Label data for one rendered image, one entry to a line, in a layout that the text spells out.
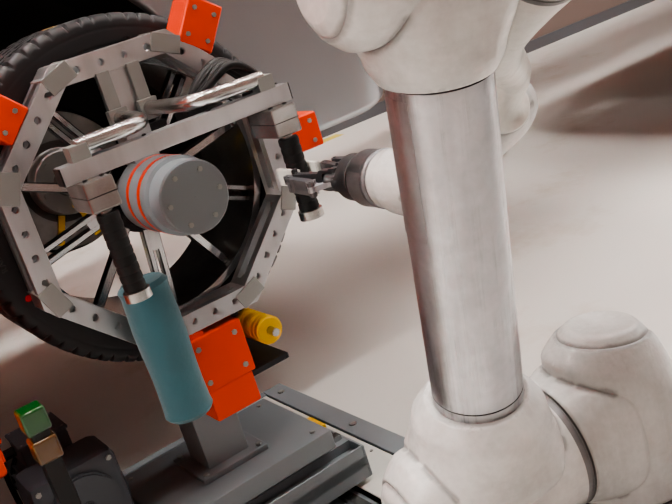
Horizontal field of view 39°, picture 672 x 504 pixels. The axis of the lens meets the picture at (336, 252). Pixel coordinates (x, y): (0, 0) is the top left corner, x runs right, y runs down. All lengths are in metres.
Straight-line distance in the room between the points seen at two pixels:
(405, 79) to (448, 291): 0.23
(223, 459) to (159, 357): 0.48
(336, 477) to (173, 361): 0.57
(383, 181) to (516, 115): 0.21
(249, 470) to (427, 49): 1.37
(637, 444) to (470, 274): 0.35
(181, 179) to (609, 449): 0.83
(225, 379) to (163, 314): 0.27
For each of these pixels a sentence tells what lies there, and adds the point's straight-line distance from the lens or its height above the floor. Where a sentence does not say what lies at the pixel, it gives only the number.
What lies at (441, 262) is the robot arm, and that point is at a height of 0.86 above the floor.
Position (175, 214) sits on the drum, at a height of 0.84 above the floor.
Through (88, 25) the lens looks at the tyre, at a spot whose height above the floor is 1.16.
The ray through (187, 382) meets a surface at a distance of 1.67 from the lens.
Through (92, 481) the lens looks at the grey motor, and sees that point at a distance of 1.91.
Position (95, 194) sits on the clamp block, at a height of 0.93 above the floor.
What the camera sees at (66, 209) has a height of 0.79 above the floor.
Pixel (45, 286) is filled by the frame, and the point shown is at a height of 0.78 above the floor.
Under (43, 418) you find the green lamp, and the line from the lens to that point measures 1.51.
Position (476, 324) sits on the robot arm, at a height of 0.79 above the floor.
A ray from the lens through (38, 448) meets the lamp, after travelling 1.53.
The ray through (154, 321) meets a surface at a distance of 1.62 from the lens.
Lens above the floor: 1.17
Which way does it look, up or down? 17 degrees down
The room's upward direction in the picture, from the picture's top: 17 degrees counter-clockwise
